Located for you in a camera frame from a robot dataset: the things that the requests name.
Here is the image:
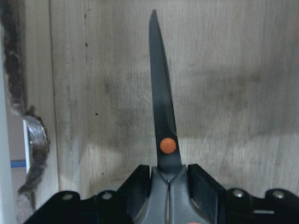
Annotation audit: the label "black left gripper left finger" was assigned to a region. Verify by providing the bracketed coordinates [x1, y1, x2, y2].
[25, 165, 150, 224]

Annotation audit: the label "dark wooden drawer box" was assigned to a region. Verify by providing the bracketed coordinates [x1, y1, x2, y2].
[0, 0, 299, 224]

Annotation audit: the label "grey orange scissors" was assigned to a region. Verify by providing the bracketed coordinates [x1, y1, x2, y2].
[134, 10, 211, 224]

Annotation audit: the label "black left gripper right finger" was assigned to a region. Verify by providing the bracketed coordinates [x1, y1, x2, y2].
[188, 164, 299, 224]

